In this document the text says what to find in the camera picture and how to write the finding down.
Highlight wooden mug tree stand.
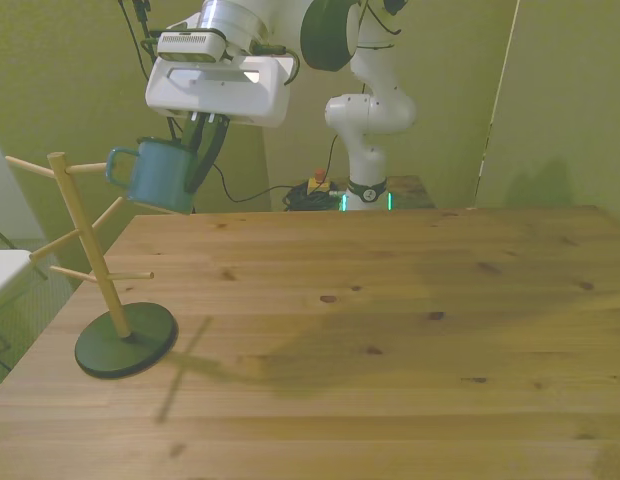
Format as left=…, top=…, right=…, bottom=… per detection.
left=4, top=151, right=180, bottom=380

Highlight black hanging cables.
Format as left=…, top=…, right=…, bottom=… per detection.
left=116, top=0, right=164, bottom=84

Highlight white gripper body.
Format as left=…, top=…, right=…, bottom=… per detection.
left=144, top=52, right=295, bottom=129

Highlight blue enamel mug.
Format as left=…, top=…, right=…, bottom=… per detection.
left=105, top=136, right=199, bottom=215

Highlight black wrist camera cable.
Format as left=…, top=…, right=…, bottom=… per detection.
left=253, top=43, right=302, bottom=87

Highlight coiled black cable bundle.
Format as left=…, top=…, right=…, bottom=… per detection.
left=281, top=181, right=347, bottom=212

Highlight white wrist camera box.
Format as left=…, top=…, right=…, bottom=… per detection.
left=156, top=30, right=228, bottom=64

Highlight yellow emergency stop button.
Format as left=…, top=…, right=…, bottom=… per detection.
left=306, top=168, right=334, bottom=197

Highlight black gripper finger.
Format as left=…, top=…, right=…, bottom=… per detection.
left=181, top=111, right=207, bottom=151
left=184, top=114, right=232, bottom=195

